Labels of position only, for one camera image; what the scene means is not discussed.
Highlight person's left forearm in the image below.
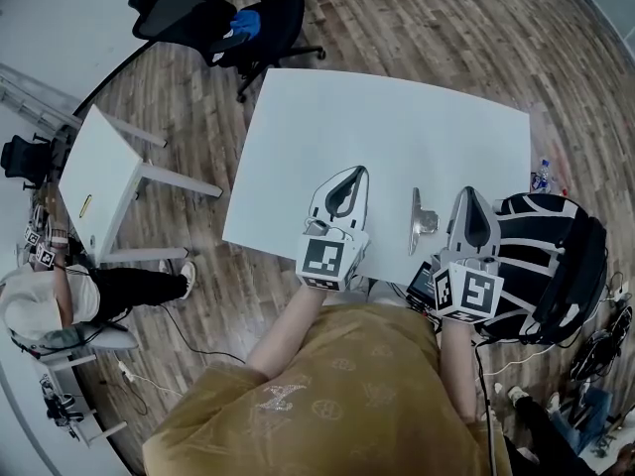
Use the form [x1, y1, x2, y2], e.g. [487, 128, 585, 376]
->
[246, 280, 328, 381]

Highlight person's right forearm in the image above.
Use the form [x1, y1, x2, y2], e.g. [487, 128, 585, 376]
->
[439, 314, 485, 425]

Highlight black electronic equipment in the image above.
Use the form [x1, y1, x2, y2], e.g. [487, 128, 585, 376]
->
[39, 374, 85, 440]

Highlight black cable coil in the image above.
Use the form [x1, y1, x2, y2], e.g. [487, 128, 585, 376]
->
[570, 304, 634, 384]

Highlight black thick cable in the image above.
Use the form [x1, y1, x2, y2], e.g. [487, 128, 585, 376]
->
[473, 339, 500, 476]

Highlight long white desk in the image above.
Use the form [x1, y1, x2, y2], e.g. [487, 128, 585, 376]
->
[0, 349, 130, 476]

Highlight thin black floor cable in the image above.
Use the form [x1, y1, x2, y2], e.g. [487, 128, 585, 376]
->
[158, 304, 249, 366]

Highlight gray chair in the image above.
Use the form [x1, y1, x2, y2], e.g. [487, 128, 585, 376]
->
[34, 322, 140, 361]

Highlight blue cloth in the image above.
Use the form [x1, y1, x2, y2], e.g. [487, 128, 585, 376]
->
[230, 9, 263, 39]

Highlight black white striped backpack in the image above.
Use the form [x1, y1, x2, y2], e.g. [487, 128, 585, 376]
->
[478, 191, 609, 346]

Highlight small white table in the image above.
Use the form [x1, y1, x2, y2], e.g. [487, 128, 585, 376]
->
[58, 104, 224, 267]

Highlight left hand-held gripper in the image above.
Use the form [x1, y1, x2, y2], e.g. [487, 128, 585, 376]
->
[296, 165, 372, 292]

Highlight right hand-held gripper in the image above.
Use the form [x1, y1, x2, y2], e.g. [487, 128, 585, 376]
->
[433, 185, 506, 324]

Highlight clear bottle blue label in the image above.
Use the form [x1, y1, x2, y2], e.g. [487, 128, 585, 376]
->
[530, 159, 555, 192]

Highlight person's light gray trousers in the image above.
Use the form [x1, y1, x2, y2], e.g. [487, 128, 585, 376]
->
[366, 278, 413, 311]

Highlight black gray recorder box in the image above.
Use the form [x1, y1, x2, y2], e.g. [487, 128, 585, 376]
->
[405, 260, 441, 316]

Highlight person's mustard t-shirt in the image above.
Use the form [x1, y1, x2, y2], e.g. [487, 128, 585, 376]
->
[142, 302, 512, 476]

